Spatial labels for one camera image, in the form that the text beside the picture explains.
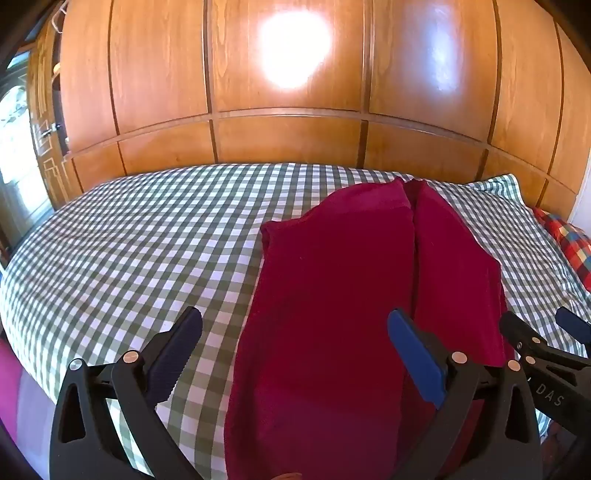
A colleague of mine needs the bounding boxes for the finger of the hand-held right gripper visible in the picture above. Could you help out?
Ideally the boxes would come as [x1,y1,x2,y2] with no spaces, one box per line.
[555,306,591,357]
[498,311,549,366]

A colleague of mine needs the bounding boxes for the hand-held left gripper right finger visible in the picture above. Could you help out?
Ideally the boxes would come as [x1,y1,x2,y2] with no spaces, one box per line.
[387,308,543,480]

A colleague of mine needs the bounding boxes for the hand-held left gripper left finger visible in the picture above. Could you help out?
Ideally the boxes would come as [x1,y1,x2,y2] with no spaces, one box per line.
[49,305,204,480]

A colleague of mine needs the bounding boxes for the dark red pants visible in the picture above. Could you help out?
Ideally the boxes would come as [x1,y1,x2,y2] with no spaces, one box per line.
[223,178,517,480]

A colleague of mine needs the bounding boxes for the multicolour checked blanket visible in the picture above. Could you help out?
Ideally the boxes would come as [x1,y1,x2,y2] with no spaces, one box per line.
[531,206,591,292]

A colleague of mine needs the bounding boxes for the green white checked bedsheet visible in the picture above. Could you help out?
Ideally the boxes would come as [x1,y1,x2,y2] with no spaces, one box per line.
[0,162,591,480]

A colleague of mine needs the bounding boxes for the green white checked pillow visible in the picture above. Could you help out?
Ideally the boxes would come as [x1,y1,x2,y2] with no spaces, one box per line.
[463,174,525,206]

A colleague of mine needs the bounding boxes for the pink cloth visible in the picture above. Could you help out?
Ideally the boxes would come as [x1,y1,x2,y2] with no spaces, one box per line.
[0,338,62,480]

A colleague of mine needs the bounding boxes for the wooden inlaid door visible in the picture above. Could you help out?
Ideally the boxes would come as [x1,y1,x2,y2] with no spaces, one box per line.
[25,23,87,211]

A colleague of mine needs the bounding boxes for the wooden wardrobe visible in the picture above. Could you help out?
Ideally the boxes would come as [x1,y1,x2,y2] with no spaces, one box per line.
[55,0,591,223]

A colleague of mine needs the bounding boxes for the bright window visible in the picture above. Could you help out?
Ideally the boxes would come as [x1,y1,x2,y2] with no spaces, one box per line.
[0,54,54,269]

